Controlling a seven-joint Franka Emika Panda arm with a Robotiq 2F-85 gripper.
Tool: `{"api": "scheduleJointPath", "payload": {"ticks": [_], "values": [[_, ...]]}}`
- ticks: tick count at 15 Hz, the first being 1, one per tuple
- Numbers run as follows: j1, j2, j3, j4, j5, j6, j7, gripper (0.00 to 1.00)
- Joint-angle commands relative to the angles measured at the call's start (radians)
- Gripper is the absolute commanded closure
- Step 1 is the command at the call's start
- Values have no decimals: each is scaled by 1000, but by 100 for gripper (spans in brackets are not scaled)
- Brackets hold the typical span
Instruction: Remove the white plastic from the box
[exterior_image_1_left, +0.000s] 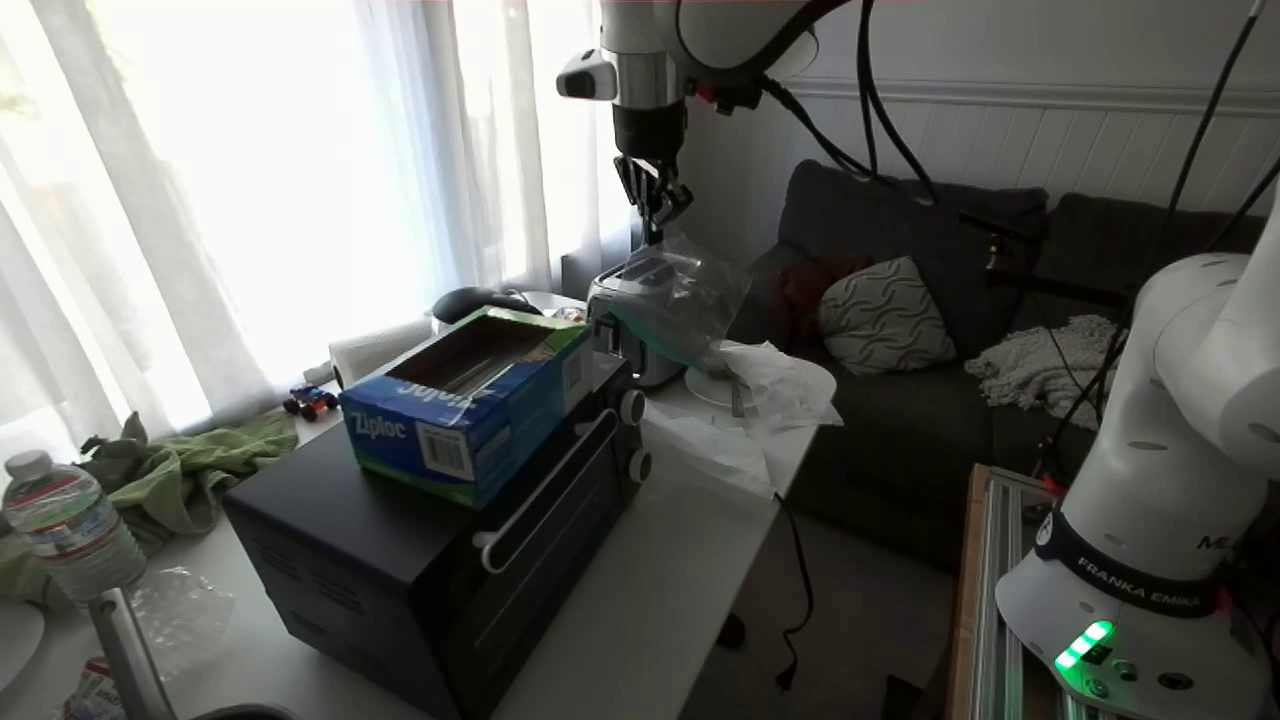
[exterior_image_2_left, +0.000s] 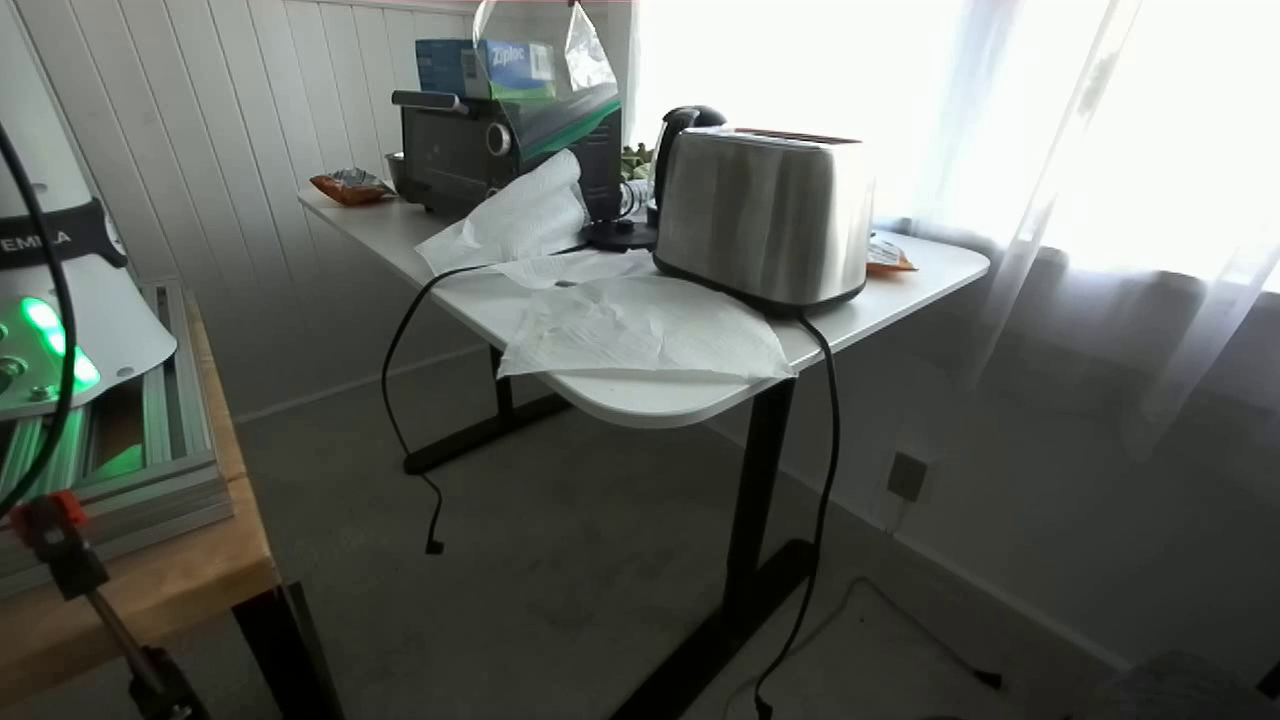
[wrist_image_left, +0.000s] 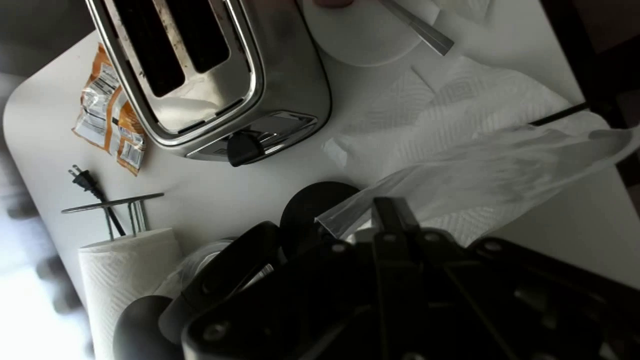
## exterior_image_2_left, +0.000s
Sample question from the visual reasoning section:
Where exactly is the clear white plastic bag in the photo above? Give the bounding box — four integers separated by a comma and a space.
468, 0, 624, 101

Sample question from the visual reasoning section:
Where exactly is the blue Ziploc cardboard box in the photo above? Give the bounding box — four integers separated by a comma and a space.
413, 38, 561, 104

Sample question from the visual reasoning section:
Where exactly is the white crumpled cloth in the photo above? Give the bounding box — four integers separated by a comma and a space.
413, 143, 791, 393

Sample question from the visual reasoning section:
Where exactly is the silver two-slot toaster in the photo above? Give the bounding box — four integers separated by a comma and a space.
652, 123, 879, 317

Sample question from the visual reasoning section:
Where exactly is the brown orange flat object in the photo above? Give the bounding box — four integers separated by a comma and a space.
309, 166, 399, 213

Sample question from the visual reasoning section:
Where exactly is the white sheer curtain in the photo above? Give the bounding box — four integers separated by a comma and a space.
877, 0, 1280, 457

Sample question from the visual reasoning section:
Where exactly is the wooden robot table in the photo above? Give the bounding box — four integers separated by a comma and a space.
0, 296, 342, 720

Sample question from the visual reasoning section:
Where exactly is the red black clamp stand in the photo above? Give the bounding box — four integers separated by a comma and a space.
8, 489, 210, 720

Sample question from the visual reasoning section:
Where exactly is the black toaster power cable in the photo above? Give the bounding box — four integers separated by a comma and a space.
751, 311, 849, 720

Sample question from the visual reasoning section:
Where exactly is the black desk leg frame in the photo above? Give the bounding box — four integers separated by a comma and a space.
399, 343, 819, 720

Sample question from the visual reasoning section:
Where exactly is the black oven power cable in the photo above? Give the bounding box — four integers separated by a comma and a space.
376, 259, 512, 557

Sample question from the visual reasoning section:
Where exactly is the grey wall outlet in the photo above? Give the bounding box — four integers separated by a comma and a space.
884, 447, 931, 507

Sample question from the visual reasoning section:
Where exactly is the aluminium profile frame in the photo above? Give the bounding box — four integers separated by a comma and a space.
0, 283, 237, 594

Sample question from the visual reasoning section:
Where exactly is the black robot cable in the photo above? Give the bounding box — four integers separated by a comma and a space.
0, 123, 81, 517

